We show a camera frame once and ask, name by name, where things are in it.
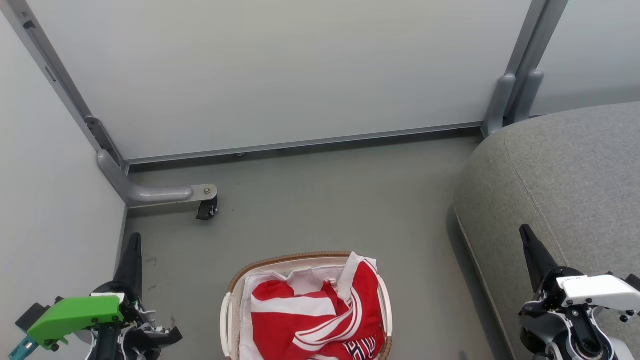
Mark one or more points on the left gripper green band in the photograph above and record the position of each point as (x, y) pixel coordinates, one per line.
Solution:
(75, 312)

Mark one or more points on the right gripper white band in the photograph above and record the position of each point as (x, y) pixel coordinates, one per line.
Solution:
(595, 292)

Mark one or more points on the red white striped jersey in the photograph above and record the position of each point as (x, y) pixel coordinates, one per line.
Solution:
(310, 325)

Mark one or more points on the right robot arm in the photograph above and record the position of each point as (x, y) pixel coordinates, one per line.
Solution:
(580, 345)

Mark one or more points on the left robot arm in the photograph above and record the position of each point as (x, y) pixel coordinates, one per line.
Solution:
(107, 350)

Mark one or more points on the grey fabric sofa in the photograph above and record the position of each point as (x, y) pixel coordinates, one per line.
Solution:
(575, 175)

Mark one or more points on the grey partition foot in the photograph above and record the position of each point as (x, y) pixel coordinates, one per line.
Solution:
(150, 194)

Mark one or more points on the black caster wheel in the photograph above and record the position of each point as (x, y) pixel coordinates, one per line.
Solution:
(207, 210)

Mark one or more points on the white basket with wicker rim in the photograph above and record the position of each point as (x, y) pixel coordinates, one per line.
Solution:
(226, 320)

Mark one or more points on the wide white partition panel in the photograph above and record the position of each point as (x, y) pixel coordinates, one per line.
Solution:
(280, 70)

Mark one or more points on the grey double partition post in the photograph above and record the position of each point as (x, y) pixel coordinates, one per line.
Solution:
(520, 75)

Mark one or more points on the grey partition post with foot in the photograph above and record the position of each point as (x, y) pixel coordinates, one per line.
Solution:
(55, 75)

